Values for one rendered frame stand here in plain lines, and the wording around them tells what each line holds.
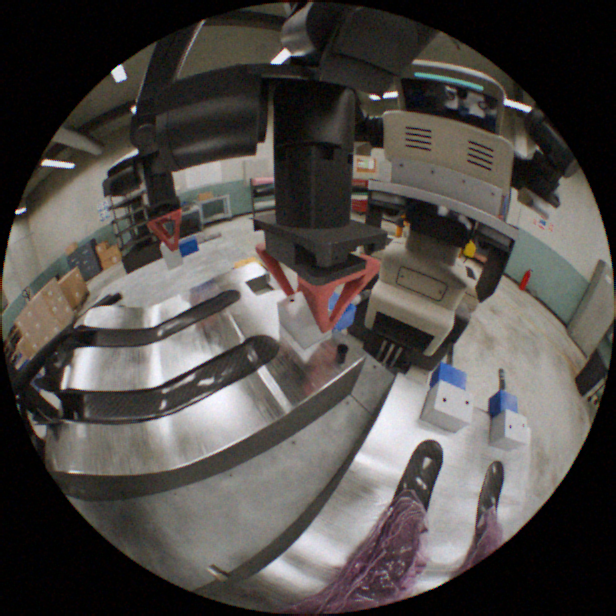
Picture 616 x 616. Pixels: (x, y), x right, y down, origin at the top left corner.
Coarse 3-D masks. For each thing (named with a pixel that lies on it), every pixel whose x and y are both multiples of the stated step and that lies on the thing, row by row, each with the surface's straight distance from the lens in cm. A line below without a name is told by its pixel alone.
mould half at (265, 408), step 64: (128, 320) 33; (256, 320) 21; (64, 384) 28; (128, 384) 23; (256, 384) 17; (320, 384) 16; (64, 448) 24; (128, 448) 20; (192, 448) 17; (256, 448) 20
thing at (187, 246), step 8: (184, 240) 42; (192, 240) 39; (200, 240) 41; (208, 240) 41; (160, 248) 39; (184, 248) 40; (192, 248) 40; (168, 256) 40; (176, 256) 40; (184, 256) 40; (168, 264) 40; (176, 264) 40
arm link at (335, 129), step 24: (264, 96) 13; (288, 96) 14; (312, 96) 13; (336, 96) 14; (264, 120) 13; (288, 120) 13; (312, 120) 12; (336, 120) 13; (288, 144) 13; (312, 144) 13; (336, 144) 13
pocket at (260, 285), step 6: (258, 276) 30; (264, 276) 30; (246, 282) 30; (252, 282) 30; (258, 282) 30; (264, 282) 31; (270, 282) 31; (252, 288) 30; (258, 288) 31; (264, 288) 32; (270, 288) 31; (276, 288) 29; (258, 294) 30
